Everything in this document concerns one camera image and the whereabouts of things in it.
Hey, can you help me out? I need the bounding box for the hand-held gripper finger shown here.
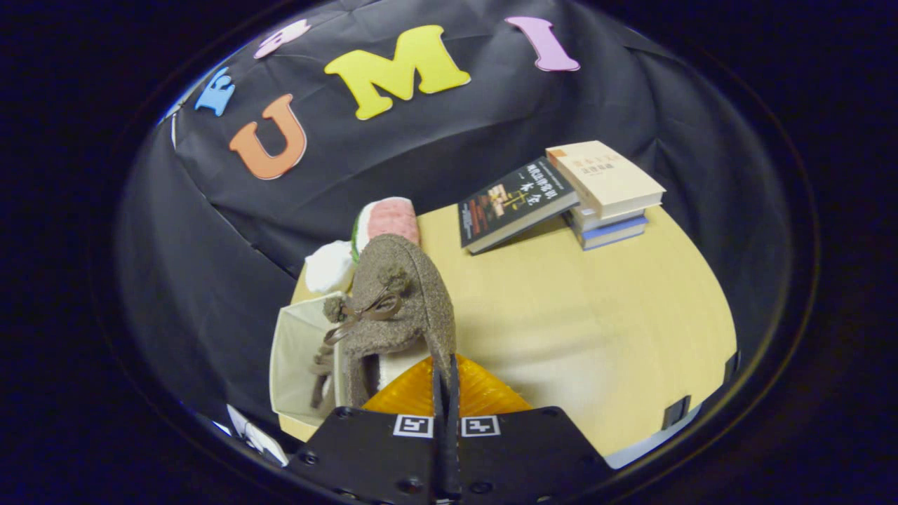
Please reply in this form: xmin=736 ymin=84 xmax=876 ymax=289
xmin=288 ymin=354 xmax=448 ymax=505
xmin=448 ymin=354 xmax=615 ymax=505

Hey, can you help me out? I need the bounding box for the pale lidded storage box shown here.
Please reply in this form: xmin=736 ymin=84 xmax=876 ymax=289
xmin=269 ymin=291 xmax=436 ymax=429

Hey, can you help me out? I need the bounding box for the white paper sheet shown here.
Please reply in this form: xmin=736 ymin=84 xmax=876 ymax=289
xmin=225 ymin=404 xmax=289 ymax=468

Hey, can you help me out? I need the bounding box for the white plush toy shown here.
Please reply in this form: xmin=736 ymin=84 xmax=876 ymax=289
xmin=304 ymin=241 xmax=358 ymax=295

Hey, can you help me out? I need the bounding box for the watermelon slice plush toy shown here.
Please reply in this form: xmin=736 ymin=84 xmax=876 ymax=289
xmin=350 ymin=197 xmax=421 ymax=264

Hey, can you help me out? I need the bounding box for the black cover book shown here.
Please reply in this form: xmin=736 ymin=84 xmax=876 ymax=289
xmin=457 ymin=156 xmax=581 ymax=255

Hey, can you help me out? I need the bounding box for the blue cover book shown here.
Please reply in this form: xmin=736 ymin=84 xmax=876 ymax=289
xmin=572 ymin=215 xmax=650 ymax=252

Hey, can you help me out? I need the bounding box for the thin pale book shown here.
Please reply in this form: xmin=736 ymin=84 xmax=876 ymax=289
xmin=563 ymin=203 xmax=650 ymax=234

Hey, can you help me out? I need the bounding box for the beige cover book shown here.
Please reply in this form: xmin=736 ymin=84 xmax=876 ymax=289
xmin=545 ymin=140 xmax=666 ymax=220

